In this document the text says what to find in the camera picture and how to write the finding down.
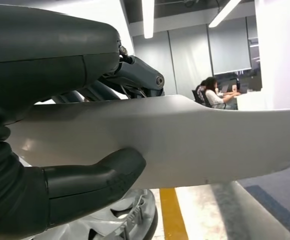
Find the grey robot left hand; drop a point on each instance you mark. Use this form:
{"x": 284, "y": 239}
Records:
{"x": 47, "y": 43}

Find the ceiling light strip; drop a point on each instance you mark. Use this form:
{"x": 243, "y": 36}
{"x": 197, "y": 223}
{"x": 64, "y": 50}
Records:
{"x": 148, "y": 18}
{"x": 225, "y": 12}

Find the silver wheel hubcap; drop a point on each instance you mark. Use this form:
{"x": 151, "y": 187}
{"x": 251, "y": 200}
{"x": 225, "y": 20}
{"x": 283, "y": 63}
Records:
{"x": 125, "y": 218}

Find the black office chair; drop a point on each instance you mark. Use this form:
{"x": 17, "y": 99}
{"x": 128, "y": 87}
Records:
{"x": 197, "y": 98}

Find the person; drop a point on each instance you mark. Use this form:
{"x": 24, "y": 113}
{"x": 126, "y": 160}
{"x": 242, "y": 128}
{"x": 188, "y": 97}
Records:
{"x": 201, "y": 88}
{"x": 214, "y": 96}

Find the grey roller blind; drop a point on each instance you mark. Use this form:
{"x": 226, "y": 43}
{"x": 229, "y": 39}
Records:
{"x": 229, "y": 46}

